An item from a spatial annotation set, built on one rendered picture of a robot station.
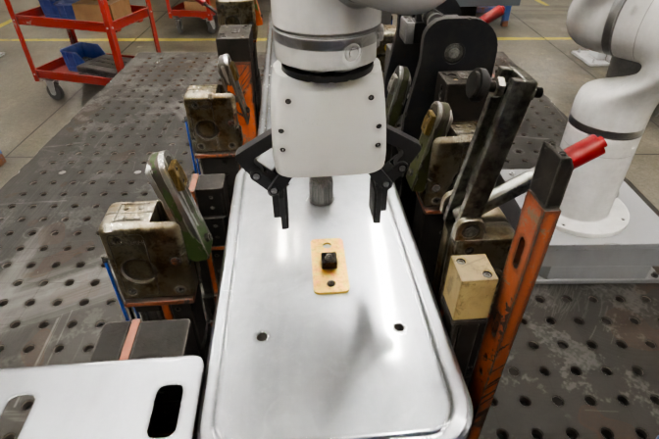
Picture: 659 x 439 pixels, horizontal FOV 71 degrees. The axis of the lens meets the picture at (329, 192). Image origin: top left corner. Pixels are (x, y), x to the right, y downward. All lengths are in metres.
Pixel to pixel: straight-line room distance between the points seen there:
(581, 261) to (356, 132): 0.68
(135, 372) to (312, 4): 0.34
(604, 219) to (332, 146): 0.72
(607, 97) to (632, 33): 0.10
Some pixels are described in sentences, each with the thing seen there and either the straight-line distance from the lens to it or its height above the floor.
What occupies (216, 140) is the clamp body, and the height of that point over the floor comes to 0.96.
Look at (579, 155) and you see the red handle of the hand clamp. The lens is 0.50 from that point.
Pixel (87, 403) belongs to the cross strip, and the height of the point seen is 1.00.
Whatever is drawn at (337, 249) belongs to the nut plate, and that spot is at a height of 1.00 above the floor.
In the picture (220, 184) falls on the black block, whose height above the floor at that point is 0.99.
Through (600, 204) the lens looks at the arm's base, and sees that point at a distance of 0.98.
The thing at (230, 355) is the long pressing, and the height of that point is 1.00.
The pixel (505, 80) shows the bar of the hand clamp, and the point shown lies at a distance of 0.45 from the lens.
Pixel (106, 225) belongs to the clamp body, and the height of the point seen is 1.04.
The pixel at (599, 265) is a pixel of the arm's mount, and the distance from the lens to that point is 1.01.
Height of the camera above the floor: 1.36
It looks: 35 degrees down
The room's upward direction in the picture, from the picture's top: straight up
